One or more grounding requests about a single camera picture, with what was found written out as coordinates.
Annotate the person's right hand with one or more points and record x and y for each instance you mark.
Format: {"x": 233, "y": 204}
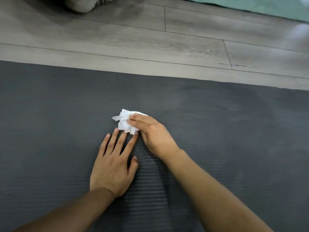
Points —
{"x": 157, "y": 140}

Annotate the person's left hand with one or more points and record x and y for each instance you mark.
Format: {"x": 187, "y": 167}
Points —
{"x": 109, "y": 169}

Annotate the white wipe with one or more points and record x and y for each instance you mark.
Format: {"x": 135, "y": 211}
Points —
{"x": 123, "y": 118}

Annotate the dark grey yoga mat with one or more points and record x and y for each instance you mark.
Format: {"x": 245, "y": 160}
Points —
{"x": 241, "y": 142}

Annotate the person's right forearm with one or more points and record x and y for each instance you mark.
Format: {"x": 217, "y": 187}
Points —
{"x": 212, "y": 195}

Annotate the person's left forearm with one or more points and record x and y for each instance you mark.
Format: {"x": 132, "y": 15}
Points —
{"x": 70, "y": 212}

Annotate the teal floor mat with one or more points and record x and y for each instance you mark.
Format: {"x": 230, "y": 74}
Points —
{"x": 265, "y": 7}

